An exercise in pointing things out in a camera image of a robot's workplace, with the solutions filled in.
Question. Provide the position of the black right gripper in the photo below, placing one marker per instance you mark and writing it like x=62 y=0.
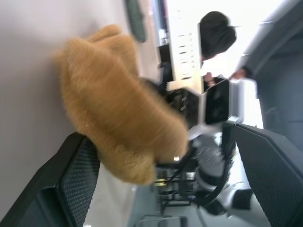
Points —
x=187 y=106

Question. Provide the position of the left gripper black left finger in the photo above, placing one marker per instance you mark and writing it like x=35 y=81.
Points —
x=47 y=196

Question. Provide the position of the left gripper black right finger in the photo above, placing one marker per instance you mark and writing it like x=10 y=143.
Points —
x=277 y=170

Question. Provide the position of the mustard yellow sock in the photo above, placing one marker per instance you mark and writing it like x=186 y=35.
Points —
x=106 y=99

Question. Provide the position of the dark green sock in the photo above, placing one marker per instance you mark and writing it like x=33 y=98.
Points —
x=138 y=21

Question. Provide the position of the person with black hair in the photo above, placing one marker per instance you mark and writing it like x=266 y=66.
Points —
x=216 y=33

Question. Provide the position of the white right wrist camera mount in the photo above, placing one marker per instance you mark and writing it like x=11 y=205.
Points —
x=236 y=101

